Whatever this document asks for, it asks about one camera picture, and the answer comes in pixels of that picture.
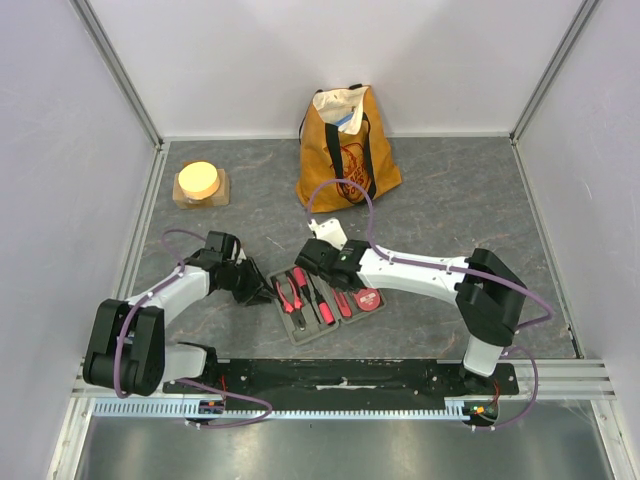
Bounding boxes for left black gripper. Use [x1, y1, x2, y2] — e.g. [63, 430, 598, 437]
[218, 257, 277, 307]

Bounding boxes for red utility knife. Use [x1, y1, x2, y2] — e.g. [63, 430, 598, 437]
[332, 289, 354, 322]

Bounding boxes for red black pliers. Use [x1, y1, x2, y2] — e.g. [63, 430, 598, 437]
[272, 271, 307, 332]

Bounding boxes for red flathead screwdriver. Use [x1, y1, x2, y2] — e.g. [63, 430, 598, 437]
[293, 266, 321, 324]

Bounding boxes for red tape measure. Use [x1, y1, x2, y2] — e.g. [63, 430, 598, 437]
[352, 288, 384, 313]

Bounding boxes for red phillips screwdriver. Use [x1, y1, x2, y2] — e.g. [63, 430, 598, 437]
[308, 277, 335, 325]

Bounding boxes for grey plastic tool case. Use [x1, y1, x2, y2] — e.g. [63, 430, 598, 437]
[267, 266, 386, 346]

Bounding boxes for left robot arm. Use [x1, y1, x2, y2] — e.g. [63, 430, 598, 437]
[82, 229, 275, 398]

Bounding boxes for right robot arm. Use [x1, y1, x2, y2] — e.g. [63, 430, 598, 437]
[295, 239, 526, 394]

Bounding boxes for wooden block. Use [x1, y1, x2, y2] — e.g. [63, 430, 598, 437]
[172, 169, 231, 210]

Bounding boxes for yellow tote bag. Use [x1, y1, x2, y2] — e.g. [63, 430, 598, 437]
[295, 84, 402, 213]

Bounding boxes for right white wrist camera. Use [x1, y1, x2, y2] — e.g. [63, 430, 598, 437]
[308, 217, 348, 250]

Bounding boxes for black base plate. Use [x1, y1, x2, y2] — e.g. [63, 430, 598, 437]
[195, 359, 519, 407]

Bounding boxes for grey cable duct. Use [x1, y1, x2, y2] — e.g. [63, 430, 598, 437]
[93, 396, 472, 421]

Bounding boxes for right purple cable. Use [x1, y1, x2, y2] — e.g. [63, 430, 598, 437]
[307, 178, 555, 432]

